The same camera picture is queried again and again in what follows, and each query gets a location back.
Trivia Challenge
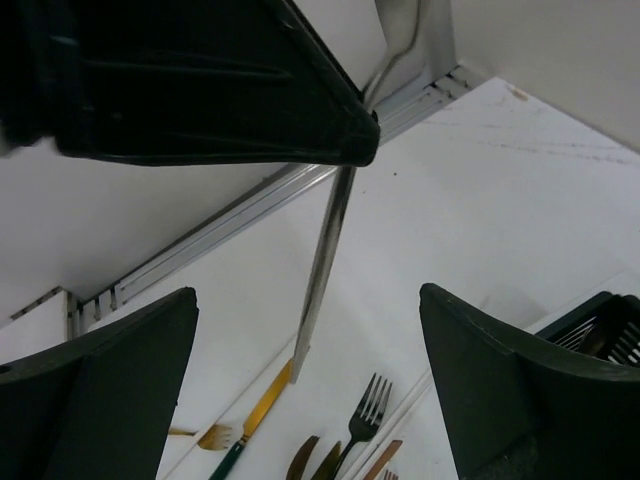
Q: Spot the aluminium rail left side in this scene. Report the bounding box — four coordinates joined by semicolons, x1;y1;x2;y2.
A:
9;67;474;341

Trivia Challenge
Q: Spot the gold fork green handle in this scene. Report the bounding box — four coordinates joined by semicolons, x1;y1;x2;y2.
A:
168;424;233;451

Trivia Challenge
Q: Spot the bronze knife green handle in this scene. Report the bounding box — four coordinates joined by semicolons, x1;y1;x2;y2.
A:
285;435;342;480

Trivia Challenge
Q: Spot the white chopstick long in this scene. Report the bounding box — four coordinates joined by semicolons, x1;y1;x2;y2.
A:
338;370;434;480

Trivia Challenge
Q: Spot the silver spoon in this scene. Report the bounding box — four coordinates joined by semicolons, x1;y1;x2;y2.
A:
290;167;357;384

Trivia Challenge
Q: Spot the black utensil container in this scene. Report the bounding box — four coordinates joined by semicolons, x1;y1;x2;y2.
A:
537;291;639;368

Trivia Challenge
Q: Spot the gold knife green handle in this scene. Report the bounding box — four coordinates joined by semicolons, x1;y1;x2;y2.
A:
209;359;293;480

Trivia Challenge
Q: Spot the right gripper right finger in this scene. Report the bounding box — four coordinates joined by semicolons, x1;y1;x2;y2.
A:
419;283;639;479

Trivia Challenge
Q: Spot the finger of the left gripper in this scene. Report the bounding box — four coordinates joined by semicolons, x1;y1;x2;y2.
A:
1;1;381;167

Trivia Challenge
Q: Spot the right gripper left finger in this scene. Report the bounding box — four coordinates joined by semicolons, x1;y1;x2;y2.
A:
1;287;199;479

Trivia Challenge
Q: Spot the copper chopstick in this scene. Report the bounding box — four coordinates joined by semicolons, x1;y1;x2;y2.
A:
364;439;403;480

